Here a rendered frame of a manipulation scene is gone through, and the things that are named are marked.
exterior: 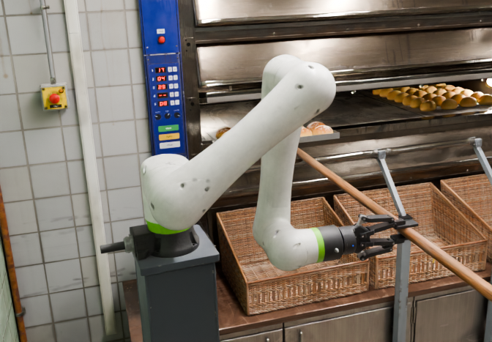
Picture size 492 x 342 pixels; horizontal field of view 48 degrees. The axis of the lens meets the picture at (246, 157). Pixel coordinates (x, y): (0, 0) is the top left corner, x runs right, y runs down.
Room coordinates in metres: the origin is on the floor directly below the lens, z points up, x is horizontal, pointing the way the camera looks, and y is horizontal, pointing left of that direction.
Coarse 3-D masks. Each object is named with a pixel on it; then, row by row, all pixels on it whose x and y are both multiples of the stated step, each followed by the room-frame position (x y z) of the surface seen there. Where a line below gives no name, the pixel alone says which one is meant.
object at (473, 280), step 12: (300, 156) 2.14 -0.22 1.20; (324, 168) 1.93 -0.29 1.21; (336, 180) 1.82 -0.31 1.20; (348, 192) 1.72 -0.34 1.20; (360, 192) 1.68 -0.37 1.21; (372, 204) 1.58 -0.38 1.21; (408, 228) 1.39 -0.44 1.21; (420, 240) 1.33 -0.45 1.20; (432, 252) 1.27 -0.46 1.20; (444, 252) 1.25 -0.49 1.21; (444, 264) 1.22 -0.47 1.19; (456, 264) 1.19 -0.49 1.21; (468, 276) 1.14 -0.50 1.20; (480, 288) 1.09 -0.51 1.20
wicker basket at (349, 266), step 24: (216, 216) 2.40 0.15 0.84; (240, 216) 2.44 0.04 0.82; (312, 216) 2.52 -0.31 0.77; (336, 216) 2.41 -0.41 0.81; (240, 240) 2.40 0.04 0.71; (240, 264) 2.38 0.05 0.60; (264, 264) 2.39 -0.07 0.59; (312, 264) 2.36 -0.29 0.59; (336, 264) 2.36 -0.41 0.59; (360, 264) 2.11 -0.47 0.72; (240, 288) 2.05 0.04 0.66; (264, 288) 1.99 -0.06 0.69; (288, 288) 2.02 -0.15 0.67; (312, 288) 2.15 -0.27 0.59; (336, 288) 2.08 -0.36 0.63; (360, 288) 2.11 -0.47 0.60; (264, 312) 1.99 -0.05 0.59
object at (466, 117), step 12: (396, 120) 2.76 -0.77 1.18; (408, 120) 2.75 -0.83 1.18; (420, 120) 2.74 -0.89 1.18; (432, 120) 2.75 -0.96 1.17; (444, 120) 2.77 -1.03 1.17; (456, 120) 2.79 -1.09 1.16; (468, 120) 2.81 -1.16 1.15; (480, 120) 2.83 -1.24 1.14; (348, 132) 2.63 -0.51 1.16; (360, 132) 2.65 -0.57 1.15; (372, 132) 2.66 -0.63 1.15; (204, 144) 2.44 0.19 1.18
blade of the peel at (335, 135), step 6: (306, 126) 2.69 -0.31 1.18; (210, 132) 2.65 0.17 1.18; (216, 132) 2.64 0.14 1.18; (336, 132) 2.48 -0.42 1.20; (216, 138) 2.52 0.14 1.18; (300, 138) 2.41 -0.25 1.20; (306, 138) 2.41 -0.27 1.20; (312, 138) 2.42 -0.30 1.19; (318, 138) 2.43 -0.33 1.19; (324, 138) 2.44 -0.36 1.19; (330, 138) 2.44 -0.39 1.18
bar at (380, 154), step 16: (416, 144) 2.32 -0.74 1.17; (432, 144) 2.33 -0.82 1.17; (448, 144) 2.35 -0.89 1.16; (464, 144) 2.37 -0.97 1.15; (480, 144) 2.38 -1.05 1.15; (320, 160) 2.19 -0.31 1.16; (336, 160) 2.21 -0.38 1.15; (384, 160) 2.25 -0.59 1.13; (480, 160) 2.35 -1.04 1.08; (384, 176) 2.21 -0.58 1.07; (400, 208) 2.09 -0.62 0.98; (400, 256) 2.04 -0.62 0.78; (400, 272) 2.04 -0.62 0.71; (400, 288) 2.04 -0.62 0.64; (400, 304) 2.04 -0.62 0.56; (400, 320) 2.04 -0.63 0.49; (400, 336) 2.04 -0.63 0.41
